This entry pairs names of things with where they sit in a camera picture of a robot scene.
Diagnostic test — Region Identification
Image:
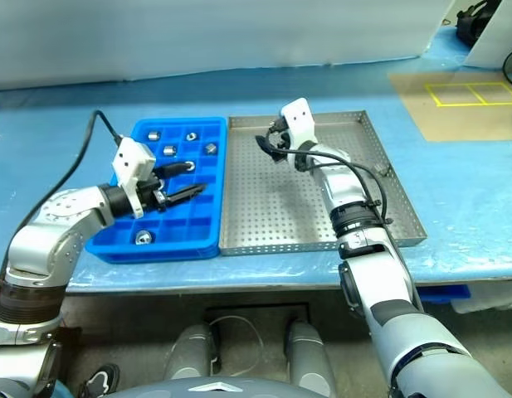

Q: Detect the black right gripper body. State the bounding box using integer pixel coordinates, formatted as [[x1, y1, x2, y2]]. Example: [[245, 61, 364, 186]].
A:
[[268, 117, 293, 151]]

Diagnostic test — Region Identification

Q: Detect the white backdrop sheet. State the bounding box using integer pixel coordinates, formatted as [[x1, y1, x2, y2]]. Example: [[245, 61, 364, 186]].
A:
[[0, 0, 456, 90]]

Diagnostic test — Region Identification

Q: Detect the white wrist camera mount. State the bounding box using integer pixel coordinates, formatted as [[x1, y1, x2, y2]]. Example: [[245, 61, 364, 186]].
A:
[[110, 138, 157, 220], [280, 98, 319, 153]]

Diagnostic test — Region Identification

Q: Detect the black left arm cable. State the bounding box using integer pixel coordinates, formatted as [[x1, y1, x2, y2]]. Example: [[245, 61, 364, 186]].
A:
[[0, 109, 124, 316]]

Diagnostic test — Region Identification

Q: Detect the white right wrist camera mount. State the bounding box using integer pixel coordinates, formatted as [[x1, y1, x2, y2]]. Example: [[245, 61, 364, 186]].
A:
[[280, 98, 319, 153]]

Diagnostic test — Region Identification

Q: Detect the black looped cable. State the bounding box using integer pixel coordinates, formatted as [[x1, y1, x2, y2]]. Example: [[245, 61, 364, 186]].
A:
[[502, 45, 512, 90]]

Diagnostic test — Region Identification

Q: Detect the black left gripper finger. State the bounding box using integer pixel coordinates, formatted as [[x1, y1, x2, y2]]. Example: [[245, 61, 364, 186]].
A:
[[166, 182, 210, 209], [154, 160, 195, 180]]

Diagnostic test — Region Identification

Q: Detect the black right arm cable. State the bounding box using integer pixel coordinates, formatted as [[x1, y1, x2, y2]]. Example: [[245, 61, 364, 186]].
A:
[[255, 119, 425, 316]]

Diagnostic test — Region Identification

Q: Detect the grey left robot leg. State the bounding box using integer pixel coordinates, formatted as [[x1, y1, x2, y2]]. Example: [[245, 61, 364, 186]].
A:
[[163, 323, 217, 381]]

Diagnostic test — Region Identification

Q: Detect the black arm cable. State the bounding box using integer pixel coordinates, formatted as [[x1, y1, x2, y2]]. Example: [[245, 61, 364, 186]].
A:
[[255, 119, 425, 316], [0, 109, 124, 316]]

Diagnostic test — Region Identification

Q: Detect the blue compartment tray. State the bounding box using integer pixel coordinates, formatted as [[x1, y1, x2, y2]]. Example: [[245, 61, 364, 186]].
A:
[[84, 117, 228, 265]]

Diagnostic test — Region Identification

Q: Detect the blue plastic crate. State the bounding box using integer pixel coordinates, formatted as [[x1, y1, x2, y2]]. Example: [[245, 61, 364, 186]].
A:
[[417, 284, 472, 306]]

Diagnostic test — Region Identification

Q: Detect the black bag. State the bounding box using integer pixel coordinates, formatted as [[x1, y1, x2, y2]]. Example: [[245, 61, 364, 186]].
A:
[[455, 0, 504, 47]]

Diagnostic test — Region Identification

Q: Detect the grey right robot leg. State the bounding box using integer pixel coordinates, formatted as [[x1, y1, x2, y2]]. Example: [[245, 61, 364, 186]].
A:
[[283, 321, 338, 389]]

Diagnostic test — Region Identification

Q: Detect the white upright panel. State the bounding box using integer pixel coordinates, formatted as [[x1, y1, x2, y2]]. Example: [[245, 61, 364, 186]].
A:
[[462, 0, 512, 68]]

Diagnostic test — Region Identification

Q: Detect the black and white shoe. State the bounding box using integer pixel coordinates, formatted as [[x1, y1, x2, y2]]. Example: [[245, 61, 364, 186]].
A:
[[79, 363, 120, 398]]

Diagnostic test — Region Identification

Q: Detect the grey robot leg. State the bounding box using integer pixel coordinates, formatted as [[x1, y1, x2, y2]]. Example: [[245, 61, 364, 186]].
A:
[[283, 321, 338, 389], [163, 323, 217, 381]]

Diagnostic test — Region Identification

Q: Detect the thin white floor cable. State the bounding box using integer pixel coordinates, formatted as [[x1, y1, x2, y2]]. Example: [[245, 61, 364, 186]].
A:
[[207, 315, 263, 374]]

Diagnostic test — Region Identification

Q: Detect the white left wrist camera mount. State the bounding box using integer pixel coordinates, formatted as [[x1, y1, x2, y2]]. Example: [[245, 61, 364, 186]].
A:
[[110, 138, 157, 220]]

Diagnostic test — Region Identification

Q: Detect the brown table mat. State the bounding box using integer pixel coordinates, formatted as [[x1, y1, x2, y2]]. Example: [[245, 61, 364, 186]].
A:
[[387, 70, 512, 143]]

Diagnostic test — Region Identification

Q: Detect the grey robot torso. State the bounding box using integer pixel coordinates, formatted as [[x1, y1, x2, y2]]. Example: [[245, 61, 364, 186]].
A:
[[110, 375, 389, 398]]

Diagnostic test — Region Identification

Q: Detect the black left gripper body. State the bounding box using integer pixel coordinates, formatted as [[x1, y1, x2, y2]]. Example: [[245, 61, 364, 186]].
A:
[[134, 167, 170, 213]]

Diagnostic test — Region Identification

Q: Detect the perforated metal tray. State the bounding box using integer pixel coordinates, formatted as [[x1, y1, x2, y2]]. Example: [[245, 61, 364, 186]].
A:
[[218, 109, 427, 257]]

